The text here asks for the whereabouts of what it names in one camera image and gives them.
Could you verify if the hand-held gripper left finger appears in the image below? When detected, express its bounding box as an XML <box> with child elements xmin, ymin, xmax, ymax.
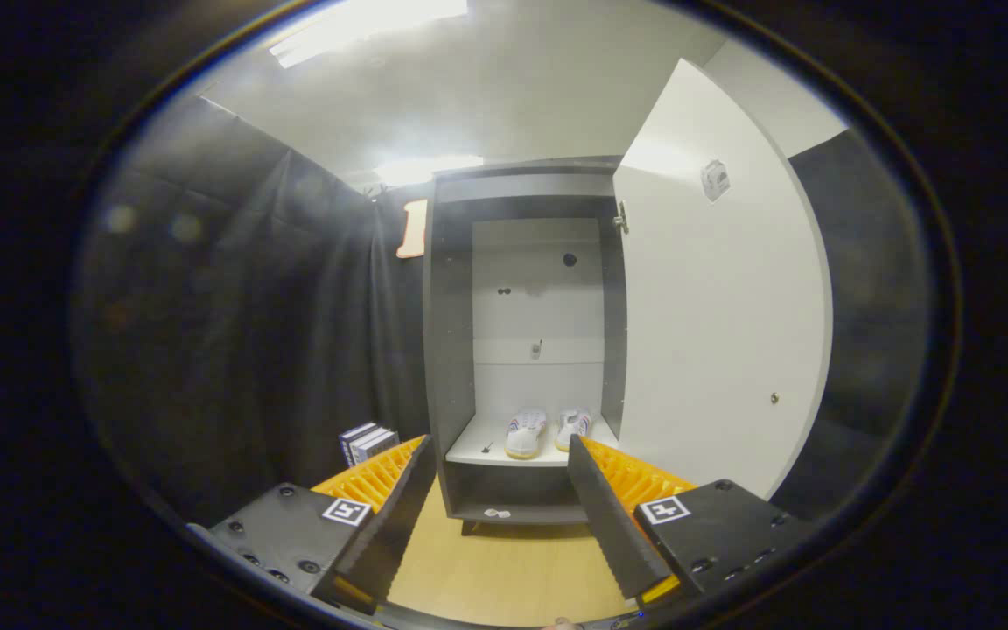
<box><xmin>206</xmin><ymin>435</ymin><xmax>437</xmax><ymax>613</ymax></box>

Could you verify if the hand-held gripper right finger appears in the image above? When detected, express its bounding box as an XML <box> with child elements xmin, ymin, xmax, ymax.
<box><xmin>567</xmin><ymin>435</ymin><xmax>820</xmax><ymax>611</ymax></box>

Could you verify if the white shoe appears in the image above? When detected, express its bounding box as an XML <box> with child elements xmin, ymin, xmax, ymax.
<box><xmin>504</xmin><ymin>409</ymin><xmax>549</xmax><ymax>460</ymax></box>
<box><xmin>555</xmin><ymin>408</ymin><xmax>594</xmax><ymax>452</ymax></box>

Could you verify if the white shoe cabinet door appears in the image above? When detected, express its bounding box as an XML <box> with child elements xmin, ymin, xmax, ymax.
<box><xmin>613</xmin><ymin>59</ymin><xmax>835</xmax><ymax>501</ymax></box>

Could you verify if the blue white book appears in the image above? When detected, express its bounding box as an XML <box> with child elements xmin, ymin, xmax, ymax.
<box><xmin>348</xmin><ymin>426</ymin><xmax>389</xmax><ymax>465</ymax></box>
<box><xmin>338</xmin><ymin>423</ymin><xmax>378</xmax><ymax>466</ymax></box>

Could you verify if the black backdrop cloth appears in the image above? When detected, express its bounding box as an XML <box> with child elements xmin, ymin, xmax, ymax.
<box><xmin>75</xmin><ymin>94</ymin><xmax>934</xmax><ymax>526</ymax></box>

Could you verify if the ceiling light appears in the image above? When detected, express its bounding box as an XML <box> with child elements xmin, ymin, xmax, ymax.
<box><xmin>269</xmin><ymin>0</ymin><xmax>470</xmax><ymax>69</ymax></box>
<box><xmin>373</xmin><ymin>156</ymin><xmax>485</xmax><ymax>187</ymax></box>

